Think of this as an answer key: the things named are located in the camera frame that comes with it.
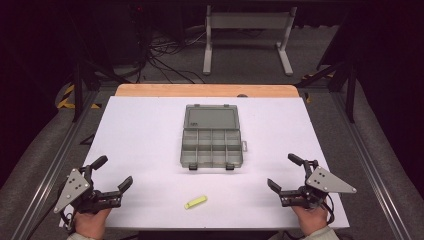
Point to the grey clear compartment box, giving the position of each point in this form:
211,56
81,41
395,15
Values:
211,140

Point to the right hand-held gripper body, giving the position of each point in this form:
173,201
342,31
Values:
328,184

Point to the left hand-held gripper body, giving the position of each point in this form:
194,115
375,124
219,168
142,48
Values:
74,186

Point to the person's left hand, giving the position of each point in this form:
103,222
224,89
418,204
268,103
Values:
90,223

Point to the person's right hand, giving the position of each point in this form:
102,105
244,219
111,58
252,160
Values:
310,219

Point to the aluminium floor rail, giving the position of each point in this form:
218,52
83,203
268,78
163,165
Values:
373,166
50,173

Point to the yellow black hazard tape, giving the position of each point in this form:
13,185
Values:
68,100
311,76

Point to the white table cover sheet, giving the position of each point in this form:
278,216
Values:
150,140

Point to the black metal stand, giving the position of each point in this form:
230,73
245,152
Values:
80,90
348,86

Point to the small yellow block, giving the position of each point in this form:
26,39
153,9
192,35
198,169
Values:
195,202

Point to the black triangular bracket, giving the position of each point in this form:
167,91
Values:
88,140

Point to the white metal desk frame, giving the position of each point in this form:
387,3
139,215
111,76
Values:
248,21

